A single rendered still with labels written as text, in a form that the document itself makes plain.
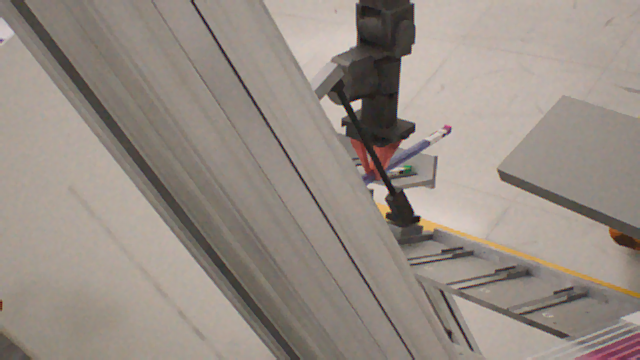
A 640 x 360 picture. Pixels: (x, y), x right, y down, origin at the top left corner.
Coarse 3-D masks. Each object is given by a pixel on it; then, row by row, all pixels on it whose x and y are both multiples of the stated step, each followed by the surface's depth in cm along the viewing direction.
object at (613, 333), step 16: (624, 320) 115; (576, 336) 106; (592, 336) 107; (608, 336) 108; (624, 336) 109; (528, 352) 98; (544, 352) 99; (560, 352) 100; (576, 352) 100; (592, 352) 101; (608, 352) 102; (624, 352) 103
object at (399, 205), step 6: (396, 186) 98; (396, 192) 97; (402, 192) 98; (384, 198) 98; (390, 198) 97; (396, 198) 97; (402, 198) 98; (390, 204) 97; (396, 204) 97; (402, 204) 98; (408, 204) 99; (390, 210) 99; (396, 210) 98; (402, 210) 98; (408, 210) 99; (396, 216) 99; (402, 216) 99; (408, 216) 99; (402, 222) 99
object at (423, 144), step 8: (448, 128) 153; (416, 144) 146; (424, 144) 146; (408, 152) 143; (416, 152) 144; (392, 160) 139; (400, 160) 140; (392, 168) 138; (368, 176) 134; (368, 184) 133
